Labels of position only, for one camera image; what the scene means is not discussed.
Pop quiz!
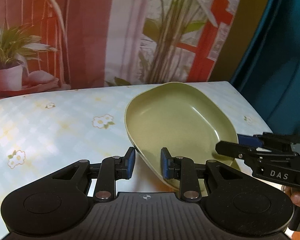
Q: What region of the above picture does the olive green square plate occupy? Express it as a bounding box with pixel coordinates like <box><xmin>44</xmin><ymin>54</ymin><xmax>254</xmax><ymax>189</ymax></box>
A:
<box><xmin>125</xmin><ymin>82</ymin><xmax>239</xmax><ymax>190</ymax></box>

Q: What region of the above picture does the right hand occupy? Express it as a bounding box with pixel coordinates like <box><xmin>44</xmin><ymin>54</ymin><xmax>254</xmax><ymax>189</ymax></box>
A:
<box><xmin>281</xmin><ymin>186</ymin><xmax>300</xmax><ymax>207</ymax></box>

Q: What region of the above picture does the teal curtain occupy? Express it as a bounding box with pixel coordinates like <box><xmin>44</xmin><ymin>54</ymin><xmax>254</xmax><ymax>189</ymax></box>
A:
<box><xmin>230</xmin><ymin>0</ymin><xmax>300</xmax><ymax>136</ymax></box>

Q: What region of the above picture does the printed room scene backdrop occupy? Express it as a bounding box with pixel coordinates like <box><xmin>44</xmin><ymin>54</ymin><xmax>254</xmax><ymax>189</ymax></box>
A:
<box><xmin>0</xmin><ymin>0</ymin><xmax>240</xmax><ymax>99</ymax></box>

